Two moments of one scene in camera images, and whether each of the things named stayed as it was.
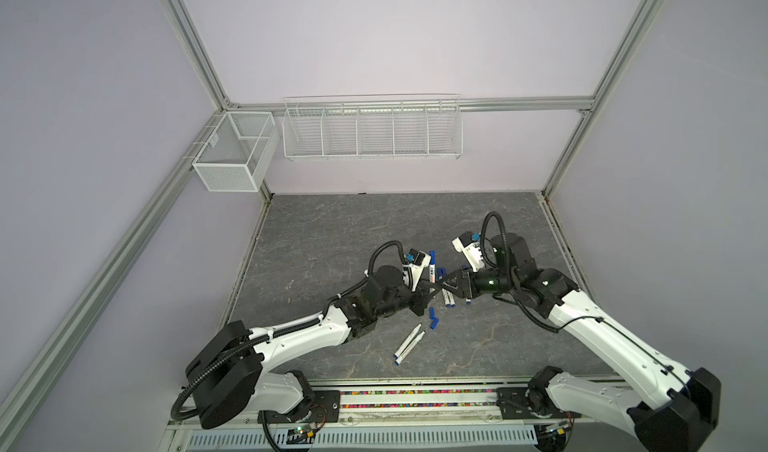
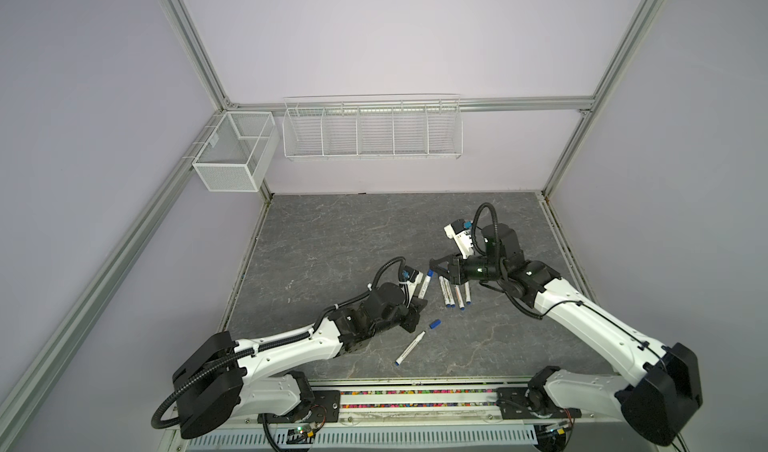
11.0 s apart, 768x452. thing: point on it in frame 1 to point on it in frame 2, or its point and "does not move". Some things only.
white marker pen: x=445 y=297 does not move
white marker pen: x=407 y=341 to x=430 y=273
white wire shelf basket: x=373 y=128 does not move
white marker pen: x=410 y=346 does not move
